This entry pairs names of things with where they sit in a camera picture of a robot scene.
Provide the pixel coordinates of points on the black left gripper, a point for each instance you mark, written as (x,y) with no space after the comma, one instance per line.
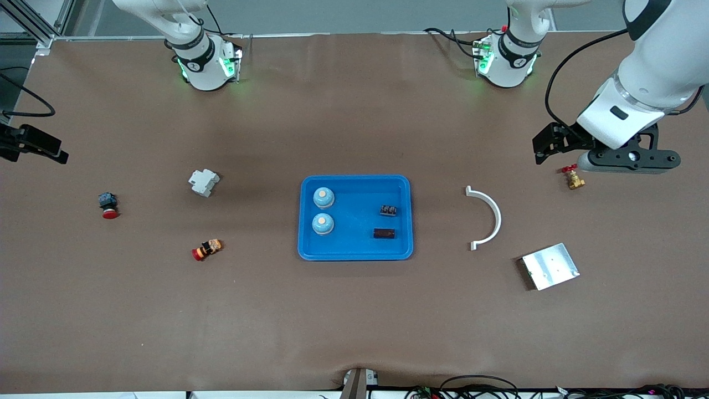
(566,138)

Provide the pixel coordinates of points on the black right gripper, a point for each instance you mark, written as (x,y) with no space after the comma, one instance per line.
(22,141)

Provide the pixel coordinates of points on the small black printed capacitor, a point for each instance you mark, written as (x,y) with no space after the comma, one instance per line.
(388,210)

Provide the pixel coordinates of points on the dark brown capacitor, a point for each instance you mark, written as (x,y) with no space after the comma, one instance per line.
(384,233)

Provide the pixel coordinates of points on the blue bell with beige button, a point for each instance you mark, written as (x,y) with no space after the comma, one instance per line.
(324,198)
(323,224)

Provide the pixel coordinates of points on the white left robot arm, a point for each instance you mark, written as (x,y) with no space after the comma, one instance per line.
(659,66)

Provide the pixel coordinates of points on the red mushroom button black body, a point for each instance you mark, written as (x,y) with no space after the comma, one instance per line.
(107,202)

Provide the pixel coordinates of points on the silver metal plate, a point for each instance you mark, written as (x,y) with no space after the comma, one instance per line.
(550,267)

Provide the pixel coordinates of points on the white circuit breaker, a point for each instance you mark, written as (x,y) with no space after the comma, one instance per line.
(203,183)

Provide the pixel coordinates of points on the red emergency stop yellow collar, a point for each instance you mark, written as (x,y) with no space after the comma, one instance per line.
(207,249)

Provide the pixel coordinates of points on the blue plastic tray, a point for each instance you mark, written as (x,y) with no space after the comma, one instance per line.
(354,244)

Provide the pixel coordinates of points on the white curved plastic bracket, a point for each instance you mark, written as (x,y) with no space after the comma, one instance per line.
(497,219)

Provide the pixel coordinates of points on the aluminium frame profile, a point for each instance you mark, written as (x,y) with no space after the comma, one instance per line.
(63,16)

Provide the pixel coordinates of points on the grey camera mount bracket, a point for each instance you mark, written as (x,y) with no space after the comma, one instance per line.
(359,383)

